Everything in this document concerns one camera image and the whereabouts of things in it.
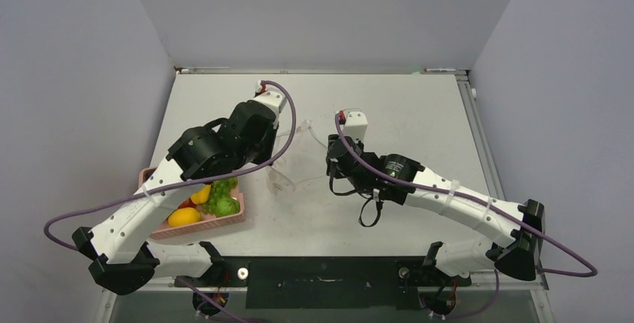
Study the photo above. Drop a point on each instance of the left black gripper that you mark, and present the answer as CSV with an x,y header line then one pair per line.
x,y
265,157

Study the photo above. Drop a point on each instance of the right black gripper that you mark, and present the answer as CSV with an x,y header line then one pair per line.
x,y
334,170

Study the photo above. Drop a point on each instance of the clear zip top bag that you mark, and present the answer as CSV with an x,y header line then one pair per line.
x,y
303,161

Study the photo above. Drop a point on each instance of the pink plastic basket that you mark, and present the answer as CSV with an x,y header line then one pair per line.
x,y
208,222

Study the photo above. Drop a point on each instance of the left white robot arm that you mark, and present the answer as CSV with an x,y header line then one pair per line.
x,y
123,259

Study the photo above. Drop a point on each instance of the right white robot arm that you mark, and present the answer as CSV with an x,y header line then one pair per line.
x,y
502,239

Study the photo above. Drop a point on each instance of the green lettuce head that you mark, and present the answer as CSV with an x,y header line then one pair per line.
x,y
220,202

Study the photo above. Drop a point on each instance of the yellow bell pepper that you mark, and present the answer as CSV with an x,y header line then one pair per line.
x,y
202,196

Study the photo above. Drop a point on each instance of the yellow lemon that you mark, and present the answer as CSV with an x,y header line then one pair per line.
x,y
183,217

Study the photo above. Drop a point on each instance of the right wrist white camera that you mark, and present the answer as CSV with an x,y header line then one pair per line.
x,y
354,124

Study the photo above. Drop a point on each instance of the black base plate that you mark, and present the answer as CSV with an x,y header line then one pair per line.
x,y
322,282

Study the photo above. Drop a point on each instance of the aluminium table rail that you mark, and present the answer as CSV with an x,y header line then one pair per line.
x,y
485,155

